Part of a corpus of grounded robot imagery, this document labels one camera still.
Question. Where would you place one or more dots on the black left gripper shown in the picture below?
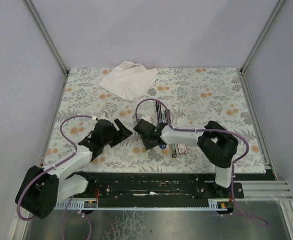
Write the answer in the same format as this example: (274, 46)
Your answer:
(115, 135)

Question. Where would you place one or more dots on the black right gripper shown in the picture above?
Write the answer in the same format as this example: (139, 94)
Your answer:
(162, 124)

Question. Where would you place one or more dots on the beige stapler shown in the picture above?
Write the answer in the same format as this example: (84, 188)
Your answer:
(172, 148)

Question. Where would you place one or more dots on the red and white staple box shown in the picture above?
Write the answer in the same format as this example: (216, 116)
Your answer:
(182, 150)

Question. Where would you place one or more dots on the blue stapler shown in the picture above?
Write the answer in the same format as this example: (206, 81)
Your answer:
(159, 119)

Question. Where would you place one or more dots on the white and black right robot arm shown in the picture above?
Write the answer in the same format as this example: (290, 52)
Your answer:
(218, 145)

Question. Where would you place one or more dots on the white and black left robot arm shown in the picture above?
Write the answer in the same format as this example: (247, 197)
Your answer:
(43, 188)

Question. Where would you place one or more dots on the floral patterned table mat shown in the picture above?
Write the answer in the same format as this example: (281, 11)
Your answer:
(194, 97)

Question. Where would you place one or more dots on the white folded cloth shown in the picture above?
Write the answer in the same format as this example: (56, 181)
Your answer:
(129, 80)

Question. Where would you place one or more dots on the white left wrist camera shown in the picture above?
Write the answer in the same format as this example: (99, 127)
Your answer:
(102, 117)

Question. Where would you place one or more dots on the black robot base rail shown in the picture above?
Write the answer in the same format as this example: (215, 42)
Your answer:
(155, 189)

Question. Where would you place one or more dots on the white slotted cable duct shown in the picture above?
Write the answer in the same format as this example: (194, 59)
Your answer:
(84, 205)

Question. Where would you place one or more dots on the left aluminium frame post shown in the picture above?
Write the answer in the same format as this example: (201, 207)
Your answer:
(46, 36)

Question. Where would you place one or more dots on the aluminium frame post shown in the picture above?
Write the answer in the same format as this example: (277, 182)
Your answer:
(267, 26)
(46, 36)

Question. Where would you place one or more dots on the right aluminium frame post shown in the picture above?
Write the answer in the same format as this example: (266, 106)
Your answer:
(267, 26)

